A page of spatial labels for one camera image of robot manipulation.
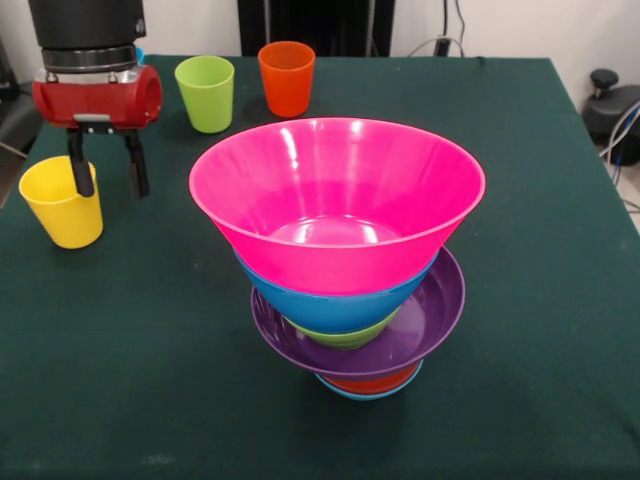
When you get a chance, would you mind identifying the lime green plastic cup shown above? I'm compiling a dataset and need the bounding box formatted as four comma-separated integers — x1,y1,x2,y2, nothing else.
173,54,236,135

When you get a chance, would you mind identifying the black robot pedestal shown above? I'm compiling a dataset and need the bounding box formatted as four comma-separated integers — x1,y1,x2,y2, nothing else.
239,0,396,57

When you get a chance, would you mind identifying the blue cable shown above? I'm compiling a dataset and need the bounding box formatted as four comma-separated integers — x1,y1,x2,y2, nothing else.
599,99,640,169

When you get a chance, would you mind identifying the orange plastic cup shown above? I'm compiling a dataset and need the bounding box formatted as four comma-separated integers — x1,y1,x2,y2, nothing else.
257,40,317,119

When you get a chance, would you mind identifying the small green plastic bowl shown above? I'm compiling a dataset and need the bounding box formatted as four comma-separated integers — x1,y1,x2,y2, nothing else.
284,307,402,351

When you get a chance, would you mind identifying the yellow plastic cup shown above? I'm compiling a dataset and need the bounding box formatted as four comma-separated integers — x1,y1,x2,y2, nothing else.
18,154,105,250

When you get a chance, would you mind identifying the black equipment base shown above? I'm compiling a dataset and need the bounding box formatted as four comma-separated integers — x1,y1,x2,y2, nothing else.
582,68,640,166

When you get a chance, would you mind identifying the large blue plastic bowl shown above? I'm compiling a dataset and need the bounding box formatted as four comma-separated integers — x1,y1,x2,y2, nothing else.
232,247,441,335

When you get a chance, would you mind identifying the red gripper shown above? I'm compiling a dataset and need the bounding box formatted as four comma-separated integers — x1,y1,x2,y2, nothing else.
31,64,164,200

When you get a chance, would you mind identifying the orange plastic bowl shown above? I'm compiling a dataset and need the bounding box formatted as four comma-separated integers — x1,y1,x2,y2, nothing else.
324,363,422,396

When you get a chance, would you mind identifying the purple plastic bowl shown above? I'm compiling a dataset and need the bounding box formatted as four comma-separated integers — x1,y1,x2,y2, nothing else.
251,244,467,381

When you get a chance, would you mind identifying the large pink plastic bowl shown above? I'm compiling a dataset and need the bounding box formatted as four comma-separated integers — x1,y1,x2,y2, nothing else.
188,117,487,296

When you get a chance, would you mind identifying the black chair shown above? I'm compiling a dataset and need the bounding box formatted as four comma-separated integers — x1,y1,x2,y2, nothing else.
0,34,44,156

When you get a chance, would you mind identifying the small blue plastic bowl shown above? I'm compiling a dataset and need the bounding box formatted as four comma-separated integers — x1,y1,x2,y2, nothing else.
315,367,426,402

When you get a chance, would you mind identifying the dark green tablecloth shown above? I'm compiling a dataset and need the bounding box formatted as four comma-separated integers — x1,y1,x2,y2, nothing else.
0,53,640,480

